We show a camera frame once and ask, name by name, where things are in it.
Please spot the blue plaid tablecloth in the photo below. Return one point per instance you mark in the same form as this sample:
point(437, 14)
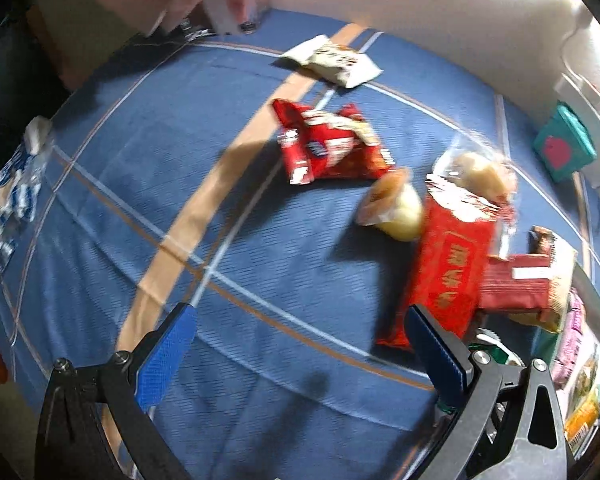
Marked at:
point(260, 260)

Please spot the yellow jelly cup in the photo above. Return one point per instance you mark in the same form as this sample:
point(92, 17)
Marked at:
point(395, 205)

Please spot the teal cube box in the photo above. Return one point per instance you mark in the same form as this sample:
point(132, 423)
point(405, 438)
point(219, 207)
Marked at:
point(562, 142)

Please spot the purple snack packet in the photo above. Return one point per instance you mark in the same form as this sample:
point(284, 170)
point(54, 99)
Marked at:
point(570, 335)

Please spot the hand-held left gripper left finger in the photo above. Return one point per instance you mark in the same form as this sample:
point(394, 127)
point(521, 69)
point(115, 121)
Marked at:
point(167, 345)

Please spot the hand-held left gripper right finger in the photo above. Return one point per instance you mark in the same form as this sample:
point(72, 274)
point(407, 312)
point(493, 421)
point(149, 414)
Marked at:
point(437, 355)

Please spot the white green snack packet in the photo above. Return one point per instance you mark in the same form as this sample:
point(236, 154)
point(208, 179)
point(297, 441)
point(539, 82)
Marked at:
point(335, 60)

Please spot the green biscuit packet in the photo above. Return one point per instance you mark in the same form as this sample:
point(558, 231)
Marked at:
point(490, 347)

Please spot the blue white plastic bag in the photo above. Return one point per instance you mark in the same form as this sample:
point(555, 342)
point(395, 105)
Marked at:
point(17, 185)

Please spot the dark red wafer packet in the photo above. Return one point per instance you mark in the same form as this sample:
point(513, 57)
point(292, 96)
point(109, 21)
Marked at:
point(517, 285)

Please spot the beige snack packet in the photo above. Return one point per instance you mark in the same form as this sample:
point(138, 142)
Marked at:
point(560, 280)

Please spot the clear bread packet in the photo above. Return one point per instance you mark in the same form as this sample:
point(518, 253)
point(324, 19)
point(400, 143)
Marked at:
point(480, 175)

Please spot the yellow orange snack packet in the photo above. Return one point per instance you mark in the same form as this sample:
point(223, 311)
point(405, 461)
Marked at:
point(582, 422)

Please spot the red patterned snack packet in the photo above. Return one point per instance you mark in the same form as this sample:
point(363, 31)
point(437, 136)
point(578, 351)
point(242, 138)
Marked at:
point(330, 142)

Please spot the teal rimmed white box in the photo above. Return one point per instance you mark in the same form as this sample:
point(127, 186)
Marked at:
point(597, 355)

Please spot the glass jar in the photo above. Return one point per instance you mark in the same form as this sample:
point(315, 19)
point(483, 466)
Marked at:
point(235, 7)

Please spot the foil cartoon snack packet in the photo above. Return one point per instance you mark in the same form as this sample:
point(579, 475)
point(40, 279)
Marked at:
point(587, 370)

